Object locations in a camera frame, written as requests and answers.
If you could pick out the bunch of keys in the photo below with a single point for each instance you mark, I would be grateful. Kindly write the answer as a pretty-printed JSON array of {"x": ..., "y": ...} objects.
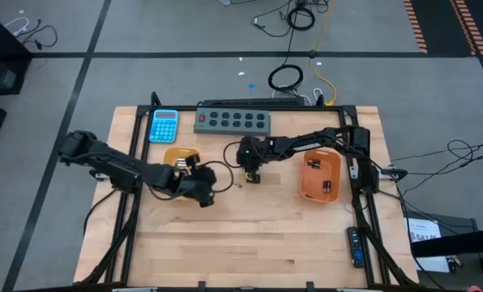
[{"x": 452, "y": 265}]

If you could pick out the orange plastic bin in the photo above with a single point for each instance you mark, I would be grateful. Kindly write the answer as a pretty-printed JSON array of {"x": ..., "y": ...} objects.
[{"x": 326, "y": 170}]

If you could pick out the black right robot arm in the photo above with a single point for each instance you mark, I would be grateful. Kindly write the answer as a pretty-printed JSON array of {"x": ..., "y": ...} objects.
[{"x": 334, "y": 136}]

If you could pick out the black side table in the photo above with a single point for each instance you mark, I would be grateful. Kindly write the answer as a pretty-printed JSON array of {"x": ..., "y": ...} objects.
[{"x": 460, "y": 243}]

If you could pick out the grey power strip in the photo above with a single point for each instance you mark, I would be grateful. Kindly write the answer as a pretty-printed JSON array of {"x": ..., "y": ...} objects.
[{"x": 231, "y": 121}]

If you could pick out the blue calculator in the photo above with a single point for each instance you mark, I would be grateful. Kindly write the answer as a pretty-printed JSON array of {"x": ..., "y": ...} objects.
[{"x": 163, "y": 125}]

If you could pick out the yellow plastic bin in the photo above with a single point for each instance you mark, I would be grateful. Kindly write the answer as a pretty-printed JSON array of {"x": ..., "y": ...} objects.
[{"x": 172, "y": 154}]

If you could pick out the white paper sheet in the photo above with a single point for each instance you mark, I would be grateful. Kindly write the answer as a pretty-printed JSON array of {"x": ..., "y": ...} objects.
[{"x": 421, "y": 227}]

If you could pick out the black remote control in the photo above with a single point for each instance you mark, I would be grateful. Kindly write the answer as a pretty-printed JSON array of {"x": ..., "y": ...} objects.
[{"x": 356, "y": 247}]

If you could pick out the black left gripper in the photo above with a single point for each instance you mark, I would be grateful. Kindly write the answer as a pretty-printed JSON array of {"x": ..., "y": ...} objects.
[{"x": 197, "y": 182}]

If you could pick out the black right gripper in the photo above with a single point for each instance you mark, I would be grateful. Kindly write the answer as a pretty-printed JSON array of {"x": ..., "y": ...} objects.
[{"x": 251, "y": 156}]

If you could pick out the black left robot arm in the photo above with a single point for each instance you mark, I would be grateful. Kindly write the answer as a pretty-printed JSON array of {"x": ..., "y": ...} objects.
[{"x": 120, "y": 166}]

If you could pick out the black aluminium table frame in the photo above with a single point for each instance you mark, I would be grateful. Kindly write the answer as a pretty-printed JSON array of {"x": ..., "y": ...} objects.
[{"x": 326, "y": 108}]

